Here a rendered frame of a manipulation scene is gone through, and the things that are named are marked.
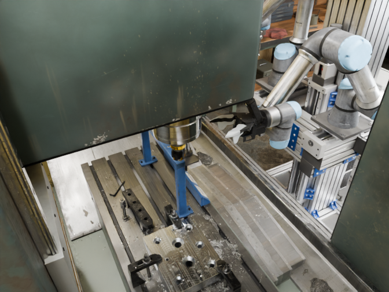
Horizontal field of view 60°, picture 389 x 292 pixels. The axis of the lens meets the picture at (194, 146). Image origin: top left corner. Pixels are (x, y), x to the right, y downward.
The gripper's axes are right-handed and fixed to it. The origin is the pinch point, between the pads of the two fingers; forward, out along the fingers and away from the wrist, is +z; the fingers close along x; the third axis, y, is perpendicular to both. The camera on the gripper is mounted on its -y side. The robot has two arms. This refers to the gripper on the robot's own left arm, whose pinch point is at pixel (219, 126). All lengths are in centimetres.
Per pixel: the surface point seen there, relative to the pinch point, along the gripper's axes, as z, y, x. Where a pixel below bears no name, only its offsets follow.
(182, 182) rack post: 7.4, 35.6, 14.8
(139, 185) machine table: 18, 57, 44
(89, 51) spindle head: 41, -38, -13
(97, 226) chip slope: 42, 85, 51
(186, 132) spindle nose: 16.7, -7.5, -7.9
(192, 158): 1.7, 25.2, 16.3
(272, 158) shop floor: -137, 142, 111
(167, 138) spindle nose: 21.8, -5.3, -5.6
